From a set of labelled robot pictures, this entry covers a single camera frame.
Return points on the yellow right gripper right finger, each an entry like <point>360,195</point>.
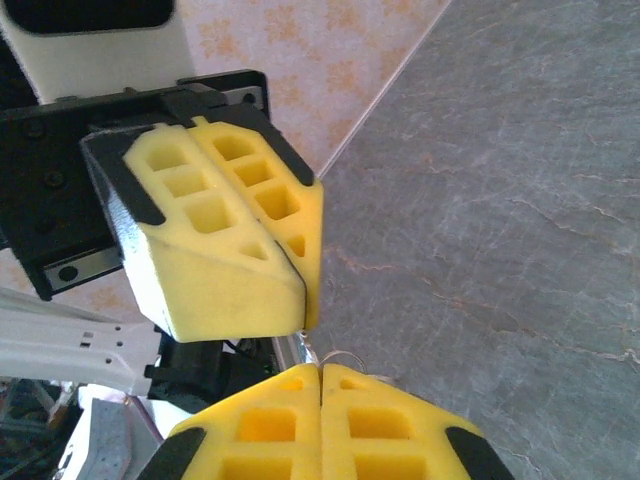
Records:
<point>380,450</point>

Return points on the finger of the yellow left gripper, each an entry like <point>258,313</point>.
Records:
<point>300,215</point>
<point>215,285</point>

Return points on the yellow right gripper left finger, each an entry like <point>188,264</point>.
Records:
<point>280,450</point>

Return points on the black clamp device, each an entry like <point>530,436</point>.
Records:
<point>200,370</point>

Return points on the gray speckled block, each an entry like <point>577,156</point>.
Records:
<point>107,440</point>

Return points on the white metal frame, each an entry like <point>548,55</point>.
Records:
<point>60,345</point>

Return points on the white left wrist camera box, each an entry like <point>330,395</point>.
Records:
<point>105,60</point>

